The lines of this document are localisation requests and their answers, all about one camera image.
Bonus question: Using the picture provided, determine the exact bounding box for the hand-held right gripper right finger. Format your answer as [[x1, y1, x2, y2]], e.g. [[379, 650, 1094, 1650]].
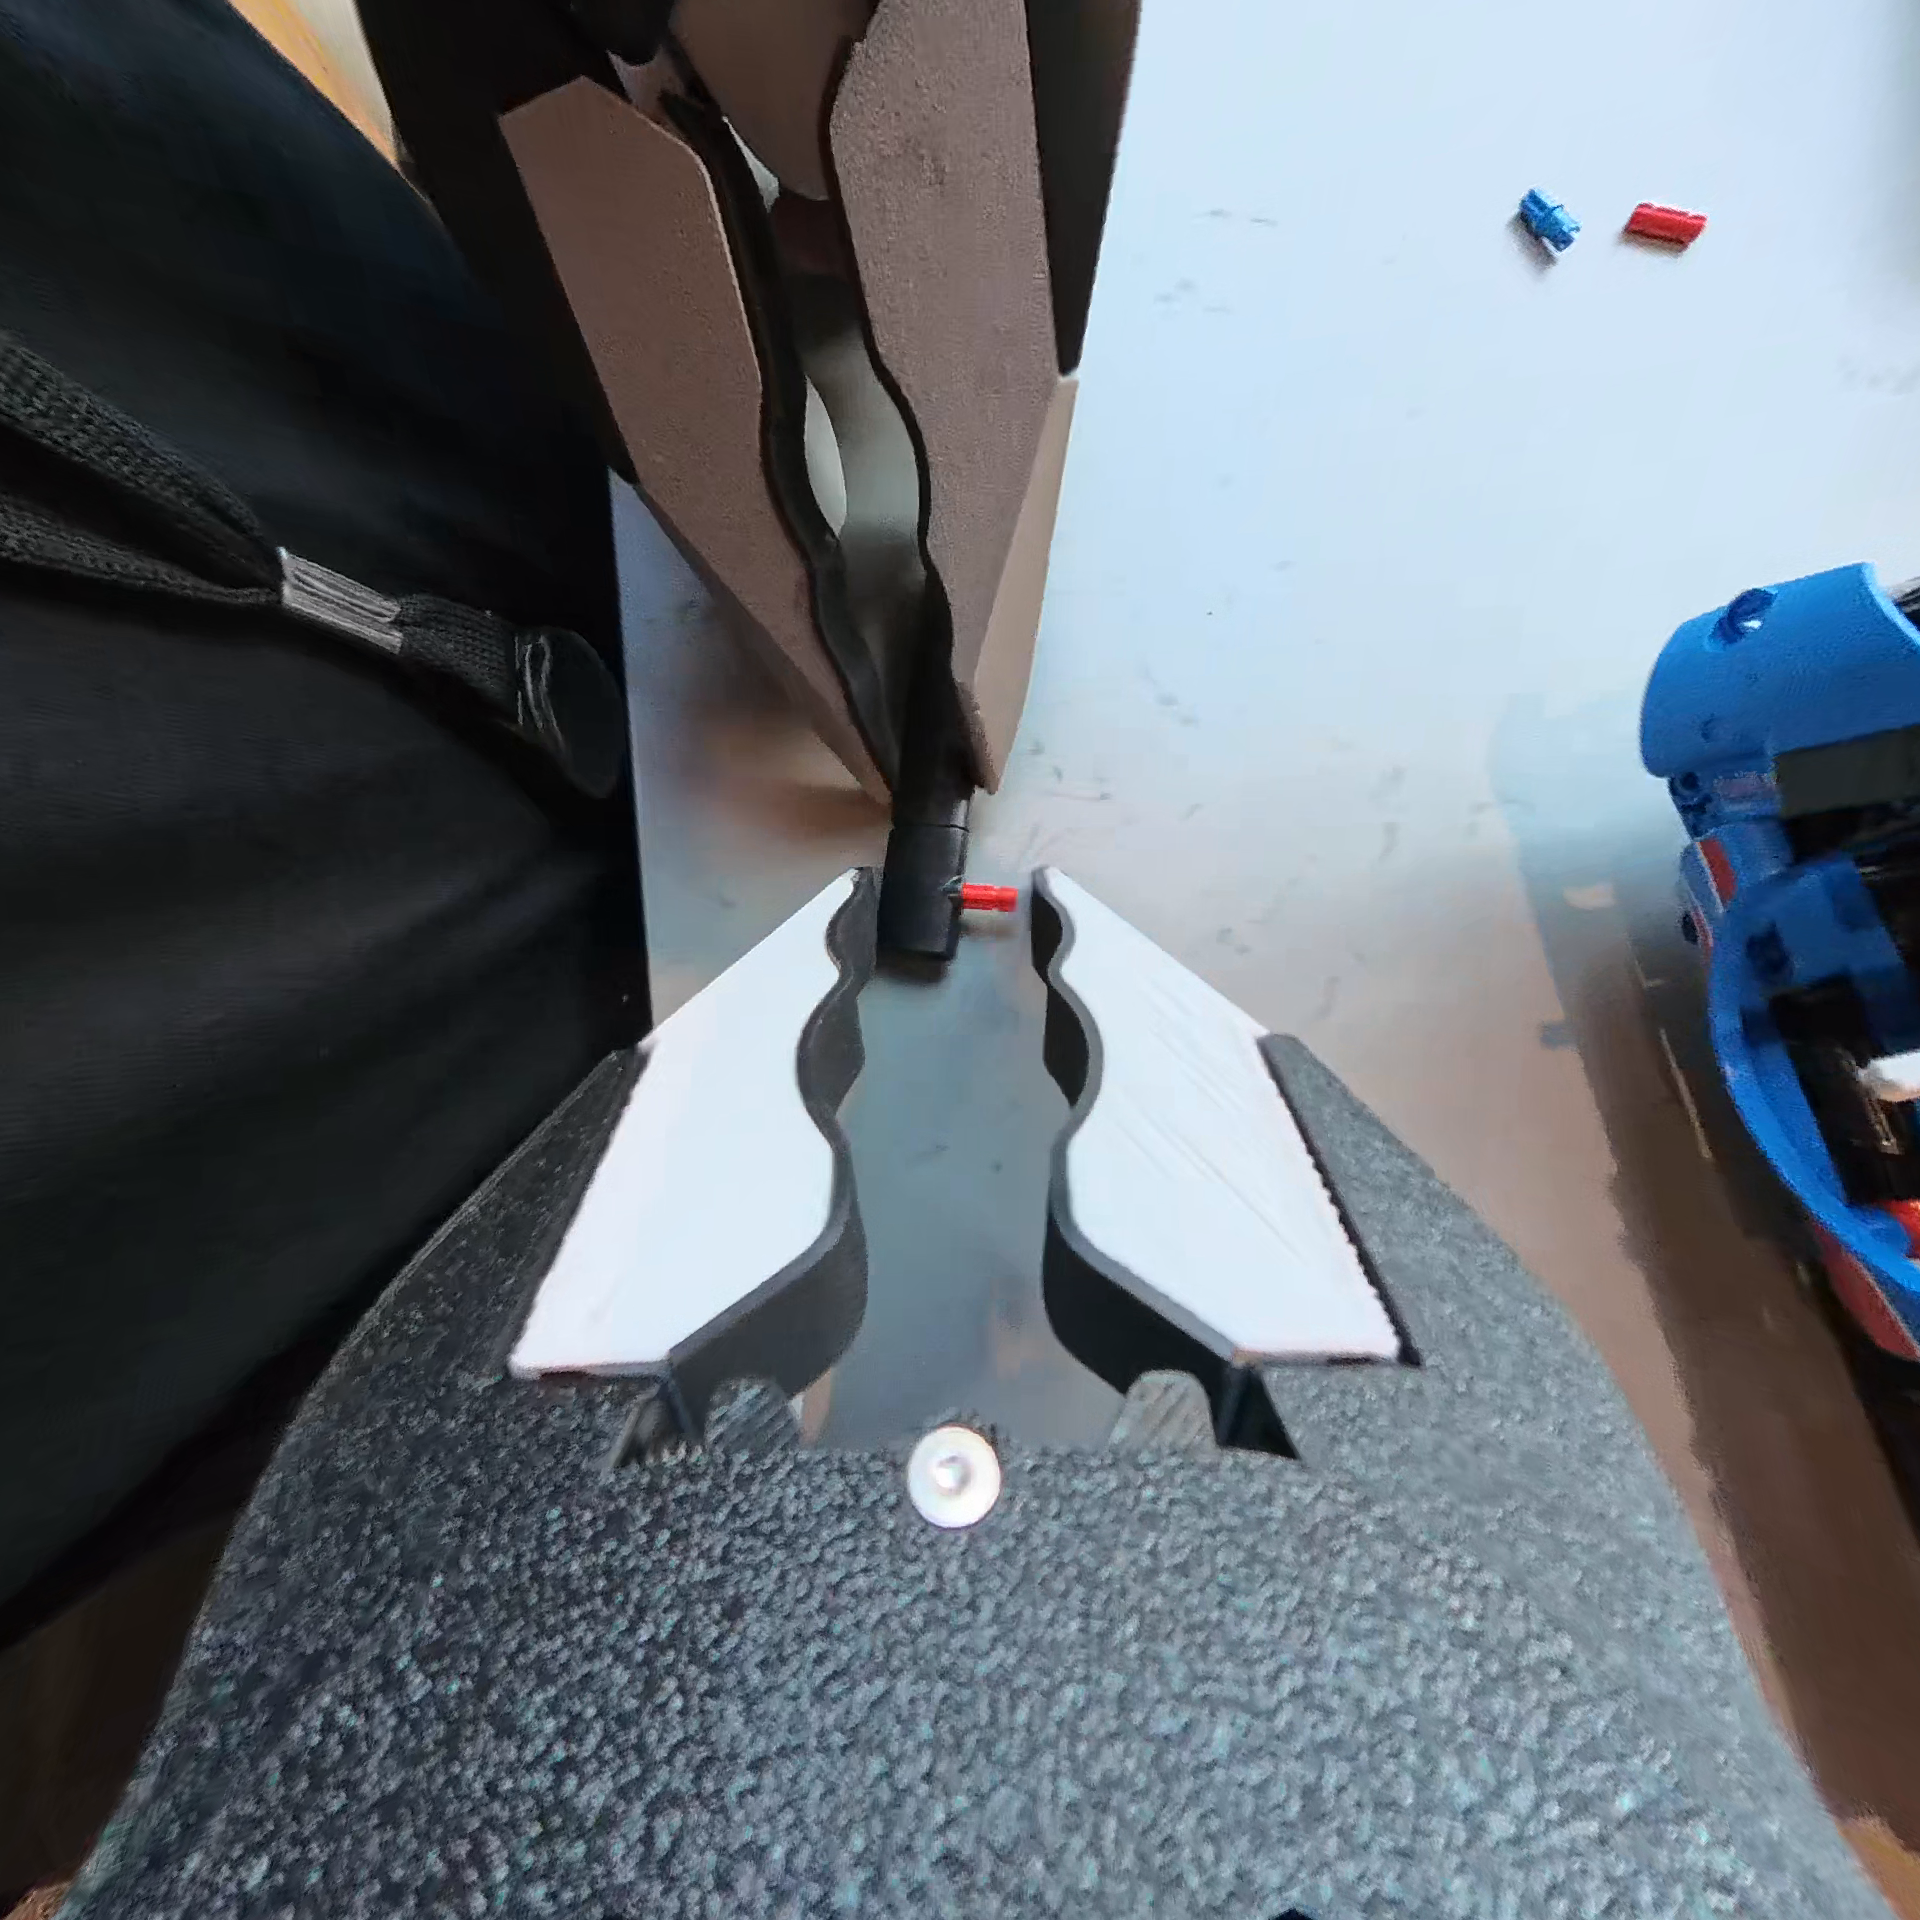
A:
[[1026, 867, 1408, 1412]]

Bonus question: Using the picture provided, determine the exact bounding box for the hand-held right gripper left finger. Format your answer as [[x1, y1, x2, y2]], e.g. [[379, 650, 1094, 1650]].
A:
[[506, 863, 880, 1418]]

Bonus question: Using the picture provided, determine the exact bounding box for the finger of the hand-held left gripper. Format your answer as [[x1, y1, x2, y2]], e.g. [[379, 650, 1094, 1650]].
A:
[[825, 0, 1083, 791], [498, 80, 902, 800]]

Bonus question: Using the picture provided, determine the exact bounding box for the long black toy connector assembly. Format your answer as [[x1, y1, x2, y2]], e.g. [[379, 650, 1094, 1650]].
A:
[[842, 541, 985, 963]]

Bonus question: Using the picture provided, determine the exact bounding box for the partly built toy car model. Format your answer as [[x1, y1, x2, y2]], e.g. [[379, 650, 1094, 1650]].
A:
[[1641, 560, 1920, 1361]]

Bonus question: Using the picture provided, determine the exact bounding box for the round grey knob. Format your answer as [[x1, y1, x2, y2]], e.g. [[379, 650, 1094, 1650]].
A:
[[518, 630, 628, 800]]

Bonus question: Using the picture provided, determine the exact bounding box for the person's lap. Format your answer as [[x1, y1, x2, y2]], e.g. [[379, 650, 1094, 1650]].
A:
[[0, 0, 654, 1650]]

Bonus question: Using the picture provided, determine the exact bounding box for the black strap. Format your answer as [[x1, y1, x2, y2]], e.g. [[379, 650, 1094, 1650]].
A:
[[0, 330, 530, 711]]

